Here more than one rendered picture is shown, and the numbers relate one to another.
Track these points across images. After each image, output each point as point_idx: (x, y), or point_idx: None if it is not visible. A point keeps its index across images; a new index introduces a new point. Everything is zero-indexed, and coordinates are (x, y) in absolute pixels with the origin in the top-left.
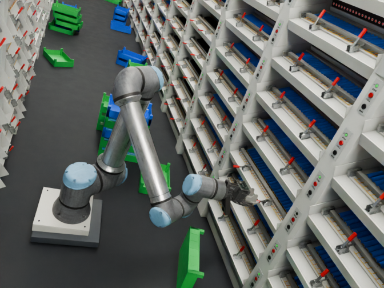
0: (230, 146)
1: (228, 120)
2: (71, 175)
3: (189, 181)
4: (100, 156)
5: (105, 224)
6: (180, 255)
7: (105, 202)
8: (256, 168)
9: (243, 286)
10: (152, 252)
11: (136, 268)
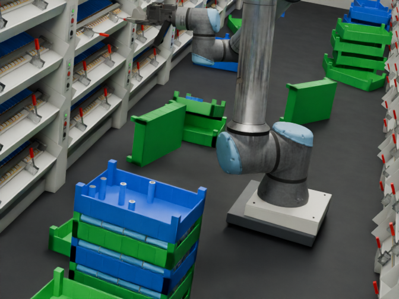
0: (78, 41)
1: (20, 49)
2: (306, 128)
3: (218, 17)
4: (265, 124)
5: (227, 209)
6: (151, 156)
7: (214, 230)
8: (85, 21)
9: (122, 100)
10: (179, 175)
11: (208, 170)
